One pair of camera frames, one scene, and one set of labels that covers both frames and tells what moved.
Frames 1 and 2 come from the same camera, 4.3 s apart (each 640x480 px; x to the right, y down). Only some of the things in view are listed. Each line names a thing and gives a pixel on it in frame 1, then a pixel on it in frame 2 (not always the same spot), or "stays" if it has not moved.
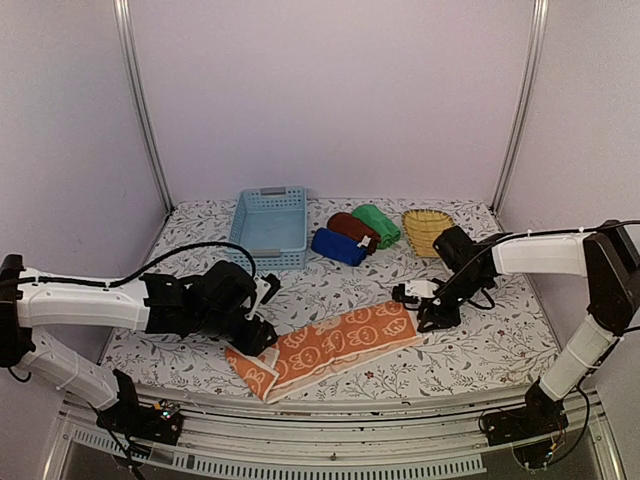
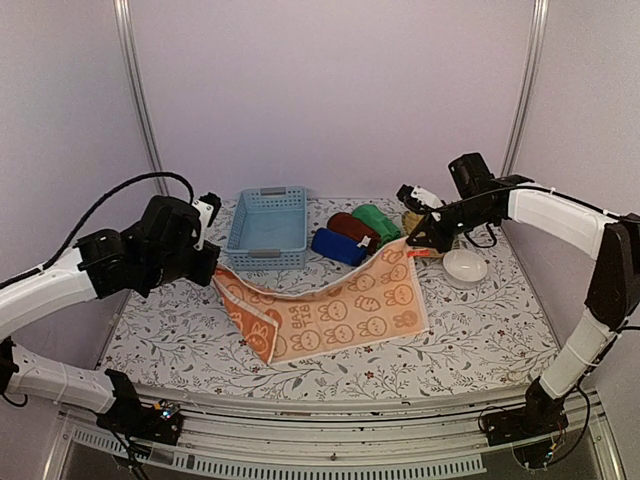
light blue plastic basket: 271,224 stays
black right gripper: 444,319 -> 435,239
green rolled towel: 390,233 stays
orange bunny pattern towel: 309,353 -> 382,301
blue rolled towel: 337,247 stays
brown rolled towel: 347,225 stays
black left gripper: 254,343 -> 204,273
